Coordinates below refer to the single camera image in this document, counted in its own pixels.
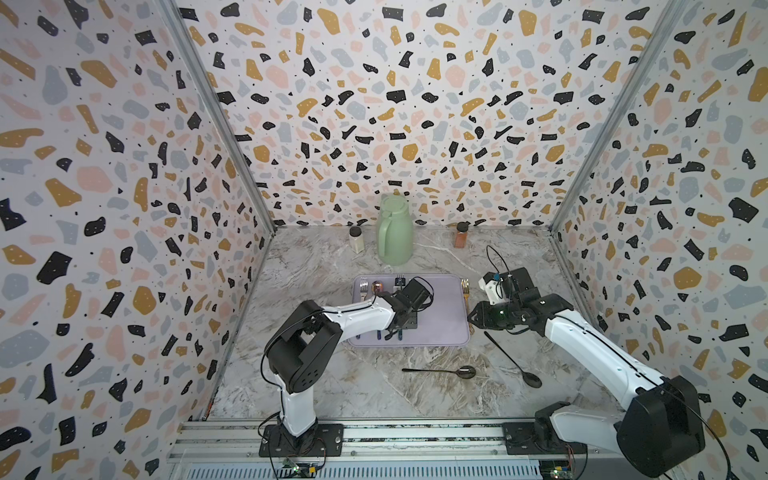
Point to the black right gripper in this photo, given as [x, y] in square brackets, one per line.
[479, 317]

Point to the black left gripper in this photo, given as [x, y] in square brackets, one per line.
[414, 321]

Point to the grey marbled handle fork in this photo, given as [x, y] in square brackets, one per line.
[363, 290]

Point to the dark metal spoon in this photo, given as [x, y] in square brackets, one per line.
[465, 372]

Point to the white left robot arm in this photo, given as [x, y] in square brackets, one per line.
[296, 356]

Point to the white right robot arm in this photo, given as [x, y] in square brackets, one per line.
[660, 425]

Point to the gold ornate fork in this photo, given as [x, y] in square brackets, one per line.
[465, 286]

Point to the lilac plastic tray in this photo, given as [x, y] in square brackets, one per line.
[442, 325]

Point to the green plastic jug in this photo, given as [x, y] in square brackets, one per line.
[394, 231]

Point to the white spice bottle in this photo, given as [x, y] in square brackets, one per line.
[356, 240]

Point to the orange spice bottle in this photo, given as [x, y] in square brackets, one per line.
[461, 235]

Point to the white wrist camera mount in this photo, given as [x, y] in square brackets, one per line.
[492, 286]

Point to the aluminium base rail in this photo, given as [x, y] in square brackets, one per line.
[388, 449]

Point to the aluminium corner post right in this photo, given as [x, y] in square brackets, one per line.
[669, 17]

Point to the aluminium corner post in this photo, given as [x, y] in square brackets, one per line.
[669, 17]
[242, 183]

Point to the aluminium corner post left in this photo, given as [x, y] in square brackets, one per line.
[242, 183]

